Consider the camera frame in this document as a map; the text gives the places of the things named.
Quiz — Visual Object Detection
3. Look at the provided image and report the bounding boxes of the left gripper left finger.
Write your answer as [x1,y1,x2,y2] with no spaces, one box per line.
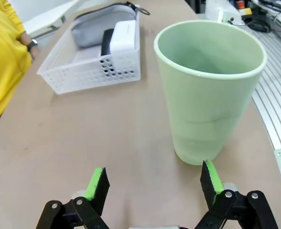
[36,167,111,229]

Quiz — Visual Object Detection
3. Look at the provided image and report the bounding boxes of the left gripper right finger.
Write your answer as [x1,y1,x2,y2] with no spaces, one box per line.
[195,160,278,229]

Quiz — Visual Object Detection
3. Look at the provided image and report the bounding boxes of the white rectangular box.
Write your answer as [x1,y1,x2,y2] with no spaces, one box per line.
[109,20,137,56]

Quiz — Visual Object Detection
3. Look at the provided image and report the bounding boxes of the person's left forearm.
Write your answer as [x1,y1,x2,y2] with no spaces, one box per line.
[19,31,31,46]

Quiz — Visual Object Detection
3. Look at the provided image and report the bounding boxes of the white perforated plastic basket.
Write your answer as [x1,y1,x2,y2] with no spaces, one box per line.
[36,4,142,95]

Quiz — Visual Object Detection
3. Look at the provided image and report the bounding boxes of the person's left hand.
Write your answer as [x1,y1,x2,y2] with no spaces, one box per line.
[30,44,41,63]

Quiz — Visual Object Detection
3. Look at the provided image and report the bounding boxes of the light green plastic cup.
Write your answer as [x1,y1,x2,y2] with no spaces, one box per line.
[154,20,267,166]

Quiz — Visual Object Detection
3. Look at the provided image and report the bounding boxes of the black wrist watch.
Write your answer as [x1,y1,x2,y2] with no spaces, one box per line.
[27,39,39,52]

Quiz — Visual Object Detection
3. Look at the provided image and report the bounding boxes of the person in yellow hoodie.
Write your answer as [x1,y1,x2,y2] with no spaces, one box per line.
[0,0,33,118]

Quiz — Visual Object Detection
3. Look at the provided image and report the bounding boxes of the grey zipper pouch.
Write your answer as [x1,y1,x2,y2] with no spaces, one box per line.
[71,2,136,48]

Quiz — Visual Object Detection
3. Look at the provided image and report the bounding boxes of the large white table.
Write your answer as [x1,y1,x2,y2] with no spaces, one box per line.
[22,0,80,38]

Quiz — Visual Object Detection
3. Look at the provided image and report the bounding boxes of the aluminium slotted base plate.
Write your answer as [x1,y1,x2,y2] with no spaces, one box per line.
[246,23,281,151]

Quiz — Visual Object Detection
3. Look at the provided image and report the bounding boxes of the black cable bundle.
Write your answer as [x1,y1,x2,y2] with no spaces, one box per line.
[244,0,281,33]

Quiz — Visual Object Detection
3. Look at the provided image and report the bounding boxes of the metal key ring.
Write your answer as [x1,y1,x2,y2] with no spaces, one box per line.
[136,6,151,16]

